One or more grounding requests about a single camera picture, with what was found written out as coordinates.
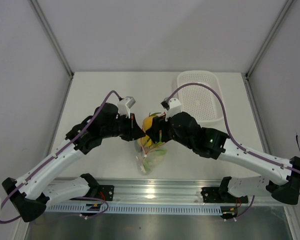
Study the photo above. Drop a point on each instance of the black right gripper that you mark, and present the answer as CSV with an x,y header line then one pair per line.
x,y
157,125

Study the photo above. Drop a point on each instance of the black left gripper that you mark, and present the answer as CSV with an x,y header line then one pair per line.
x,y
134,131

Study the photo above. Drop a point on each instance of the yellow lemon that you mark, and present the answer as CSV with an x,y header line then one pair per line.
x,y
145,142

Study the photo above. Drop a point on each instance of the green apple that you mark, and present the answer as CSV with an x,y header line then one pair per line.
x,y
154,131

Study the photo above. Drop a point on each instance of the orange fruit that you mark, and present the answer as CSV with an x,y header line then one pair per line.
x,y
147,123

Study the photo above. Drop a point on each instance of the clear orange-zipper zip bag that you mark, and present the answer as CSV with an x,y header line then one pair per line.
x,y
139,154

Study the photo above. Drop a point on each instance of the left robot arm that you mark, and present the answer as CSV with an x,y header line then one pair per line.
x,y
31,194

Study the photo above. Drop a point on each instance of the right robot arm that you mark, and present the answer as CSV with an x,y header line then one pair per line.
x,y
278,178

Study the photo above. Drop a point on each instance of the white perforated plastic basket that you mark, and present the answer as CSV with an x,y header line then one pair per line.
x,y
199,101

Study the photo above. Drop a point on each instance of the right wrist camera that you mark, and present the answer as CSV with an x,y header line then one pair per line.
x,y
172,107

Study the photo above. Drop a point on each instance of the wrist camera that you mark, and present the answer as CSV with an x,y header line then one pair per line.
x,y
125,105
172,107

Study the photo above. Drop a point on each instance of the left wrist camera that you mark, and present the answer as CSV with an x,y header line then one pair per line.
x,y
125,105

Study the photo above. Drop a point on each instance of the aluminium mounting rail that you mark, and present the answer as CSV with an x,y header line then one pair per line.
x,y
157,191

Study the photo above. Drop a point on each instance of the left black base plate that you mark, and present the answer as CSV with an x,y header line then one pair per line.
x,y
104,192

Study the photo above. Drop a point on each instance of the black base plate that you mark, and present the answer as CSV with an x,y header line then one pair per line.
x,y
104,192
218,195

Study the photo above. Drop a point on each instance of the slotted white cable duct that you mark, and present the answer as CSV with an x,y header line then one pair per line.
x,y
120,208

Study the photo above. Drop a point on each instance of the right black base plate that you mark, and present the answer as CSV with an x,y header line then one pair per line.
x,y
218,195

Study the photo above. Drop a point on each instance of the left aluminium frame post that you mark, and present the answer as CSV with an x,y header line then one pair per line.
x,y
43,21

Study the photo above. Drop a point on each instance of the aluminium frame post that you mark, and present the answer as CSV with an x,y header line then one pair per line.
x,y
43,21
271,35

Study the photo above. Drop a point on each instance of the right aluminium frame post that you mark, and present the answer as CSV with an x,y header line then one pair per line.
x,y
271,35

